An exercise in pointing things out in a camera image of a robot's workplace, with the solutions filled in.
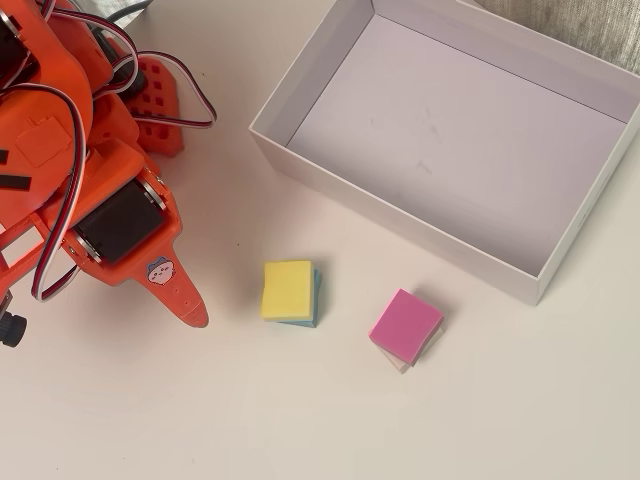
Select orange gripper black servo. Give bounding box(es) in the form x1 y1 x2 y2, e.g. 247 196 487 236
63 143 210 330

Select yellow cuboid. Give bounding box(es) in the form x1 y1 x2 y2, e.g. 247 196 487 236
259 259 316 322

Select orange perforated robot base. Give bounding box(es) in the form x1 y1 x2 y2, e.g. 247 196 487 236
122 52 187 159

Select blue cuboid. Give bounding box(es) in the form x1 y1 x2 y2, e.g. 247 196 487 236
264 269 324 330

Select pink cuboid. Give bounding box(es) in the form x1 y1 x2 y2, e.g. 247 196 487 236
368 287 445 366

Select white cuboid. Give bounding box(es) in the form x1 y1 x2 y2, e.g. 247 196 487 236
379 324 446 375

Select white cardboard box bin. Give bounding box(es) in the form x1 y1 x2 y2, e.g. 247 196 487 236
248 0 640 307

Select beige woven curtain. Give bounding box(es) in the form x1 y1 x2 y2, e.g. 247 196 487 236
457 0 640 76

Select striped servo cable to gripper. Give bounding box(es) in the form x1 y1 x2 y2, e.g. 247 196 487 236
0 82 94 303

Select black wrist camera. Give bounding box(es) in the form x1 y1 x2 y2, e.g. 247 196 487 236
0 308 29 349

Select looping servo cable at base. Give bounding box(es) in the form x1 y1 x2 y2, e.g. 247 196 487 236
134 48 219 130

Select striped servo cable on shoulder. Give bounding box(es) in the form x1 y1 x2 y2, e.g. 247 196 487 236
37 0 141 96

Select dark grey cable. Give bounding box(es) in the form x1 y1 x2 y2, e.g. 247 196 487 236
107 0 154 26

